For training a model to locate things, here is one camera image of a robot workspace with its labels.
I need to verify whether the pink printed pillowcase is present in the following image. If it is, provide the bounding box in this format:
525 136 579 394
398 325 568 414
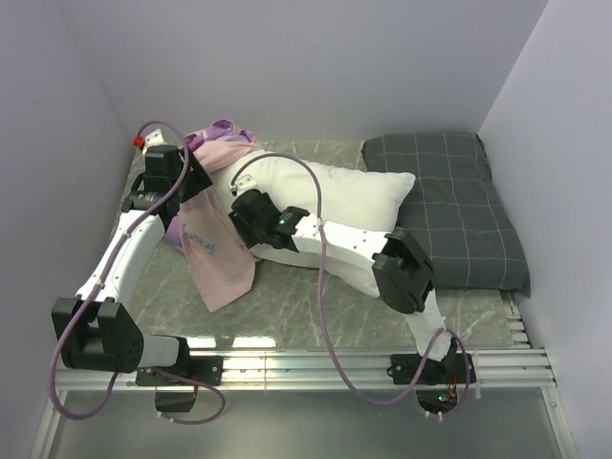
164 120 258 312

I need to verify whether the white pillow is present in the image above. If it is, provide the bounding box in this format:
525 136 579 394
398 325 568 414
209 148 417 300

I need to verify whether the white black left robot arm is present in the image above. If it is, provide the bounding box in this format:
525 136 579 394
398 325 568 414
52 142 212 384

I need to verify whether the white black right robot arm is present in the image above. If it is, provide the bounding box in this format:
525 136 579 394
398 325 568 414
229 186 476 385

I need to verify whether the grey checked pillow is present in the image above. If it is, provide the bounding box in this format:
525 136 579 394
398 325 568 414
361 132 531 295

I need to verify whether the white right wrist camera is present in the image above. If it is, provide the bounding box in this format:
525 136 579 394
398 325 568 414
229 174 257 197

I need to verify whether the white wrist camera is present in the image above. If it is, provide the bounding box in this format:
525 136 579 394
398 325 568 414
143 128 167 150
229 174 257 197

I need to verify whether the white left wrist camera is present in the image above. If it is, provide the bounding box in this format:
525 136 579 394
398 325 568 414
143 128 167 150

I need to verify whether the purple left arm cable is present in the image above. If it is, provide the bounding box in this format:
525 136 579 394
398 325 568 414
49 120 227 426

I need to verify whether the aluminium mounting rail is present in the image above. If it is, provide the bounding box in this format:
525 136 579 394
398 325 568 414
28 291 582 459

